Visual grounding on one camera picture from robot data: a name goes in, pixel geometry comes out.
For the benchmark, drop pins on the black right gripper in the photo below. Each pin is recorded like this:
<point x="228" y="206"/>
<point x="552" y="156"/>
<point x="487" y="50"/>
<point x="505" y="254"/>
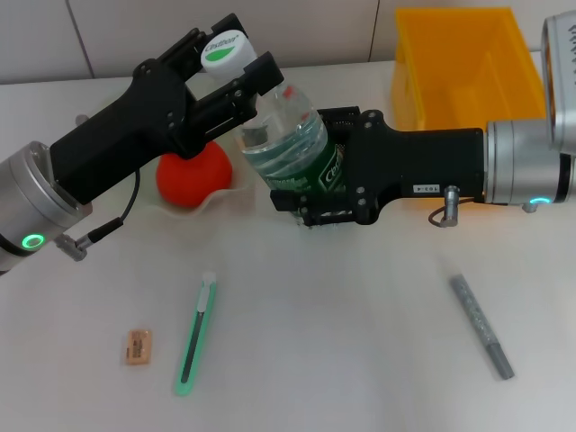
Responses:
<point x="418" y="162"/>

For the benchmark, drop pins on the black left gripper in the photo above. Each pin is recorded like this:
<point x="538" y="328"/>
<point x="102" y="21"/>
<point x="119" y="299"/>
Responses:
<point x="135" y="126"/>

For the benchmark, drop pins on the clear green-label water bottle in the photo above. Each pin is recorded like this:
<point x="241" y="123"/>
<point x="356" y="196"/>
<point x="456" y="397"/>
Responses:
<point x="288" y="130"/>

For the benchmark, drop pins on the orange fruit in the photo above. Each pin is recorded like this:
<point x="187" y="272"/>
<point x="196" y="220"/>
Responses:
<point x="193" y="180"/>

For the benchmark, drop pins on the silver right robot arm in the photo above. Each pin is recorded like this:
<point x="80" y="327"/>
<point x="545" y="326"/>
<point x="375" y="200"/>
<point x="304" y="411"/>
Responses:
<point x="522" y="162"/>

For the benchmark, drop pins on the black mesh pen holder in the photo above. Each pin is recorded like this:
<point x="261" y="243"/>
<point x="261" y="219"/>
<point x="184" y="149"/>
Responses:
<point x="337" y="111"/>

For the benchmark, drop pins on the clear glass fruit plate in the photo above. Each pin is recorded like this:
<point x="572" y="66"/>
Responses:
<point x="225" y="193"/>

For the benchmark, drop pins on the grey marker pen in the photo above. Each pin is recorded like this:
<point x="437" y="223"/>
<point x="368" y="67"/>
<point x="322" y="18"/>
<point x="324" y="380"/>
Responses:
<point x="481" y="326"/>

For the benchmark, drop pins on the green utility knife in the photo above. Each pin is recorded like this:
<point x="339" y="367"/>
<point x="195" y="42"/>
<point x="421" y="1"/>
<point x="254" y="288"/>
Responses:
<point x="193" y="351"/>

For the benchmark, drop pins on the small tan eraser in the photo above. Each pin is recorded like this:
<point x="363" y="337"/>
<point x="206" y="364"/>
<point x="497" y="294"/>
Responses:
<point x="138" y="347"/>

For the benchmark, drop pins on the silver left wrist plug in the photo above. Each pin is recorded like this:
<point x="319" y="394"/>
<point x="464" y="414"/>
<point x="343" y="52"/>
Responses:
<point x="82" y="119"/>

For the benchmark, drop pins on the yellow plastic bin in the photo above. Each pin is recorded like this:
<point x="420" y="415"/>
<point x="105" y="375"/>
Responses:
<point x="450" y="67"/>

